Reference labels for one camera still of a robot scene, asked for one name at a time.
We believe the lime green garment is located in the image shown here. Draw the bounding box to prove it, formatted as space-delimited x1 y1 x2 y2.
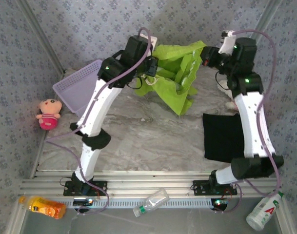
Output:
135 40 207 117

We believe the black garment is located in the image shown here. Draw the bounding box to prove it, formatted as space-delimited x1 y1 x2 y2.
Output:
202 113 246 163

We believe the white plush bunny pink shirt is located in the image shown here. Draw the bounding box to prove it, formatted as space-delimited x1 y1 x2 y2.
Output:
216 79 238 111

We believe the purple plastic basket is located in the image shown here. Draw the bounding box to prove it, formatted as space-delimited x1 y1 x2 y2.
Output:
52 59 104 119

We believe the pink striped plush doll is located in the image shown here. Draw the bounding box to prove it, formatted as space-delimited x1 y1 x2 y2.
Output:
36 98 63 130

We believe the clear empty plastic bottle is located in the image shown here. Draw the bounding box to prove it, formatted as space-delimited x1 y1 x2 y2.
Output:
133 188 170 218

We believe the small circuit board with LED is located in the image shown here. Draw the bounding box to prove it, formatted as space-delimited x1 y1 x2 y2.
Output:
72 197 93 205
211 198 229 207

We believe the white bottle red letter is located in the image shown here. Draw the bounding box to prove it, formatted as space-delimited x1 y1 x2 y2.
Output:
245 189 284 231

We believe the orange juice bottle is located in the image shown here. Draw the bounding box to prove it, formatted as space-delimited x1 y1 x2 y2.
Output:
18 195 67 220

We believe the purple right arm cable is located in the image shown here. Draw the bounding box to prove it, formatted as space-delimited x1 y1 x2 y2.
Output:
215 29 283 215

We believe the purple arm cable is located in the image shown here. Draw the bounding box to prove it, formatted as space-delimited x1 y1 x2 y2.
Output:
44 27 154 216
215 29 283 215

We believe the aluminium frame post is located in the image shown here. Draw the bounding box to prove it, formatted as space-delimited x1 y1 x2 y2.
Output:
236 0 283 71
16 0 66 74

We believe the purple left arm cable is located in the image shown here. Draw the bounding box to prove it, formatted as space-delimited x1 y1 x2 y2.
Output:
44 27 154 216

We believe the aluminium mounting rail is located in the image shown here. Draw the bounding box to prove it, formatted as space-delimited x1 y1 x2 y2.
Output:
19 170 283 198

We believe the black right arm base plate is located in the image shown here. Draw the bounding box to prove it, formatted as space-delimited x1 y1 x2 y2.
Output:
192 179 238 196

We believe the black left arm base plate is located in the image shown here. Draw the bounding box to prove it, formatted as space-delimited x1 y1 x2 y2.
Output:
62 174 108 197

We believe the grey slotted cable duct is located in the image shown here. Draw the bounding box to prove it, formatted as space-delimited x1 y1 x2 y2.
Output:
62 198 227 209

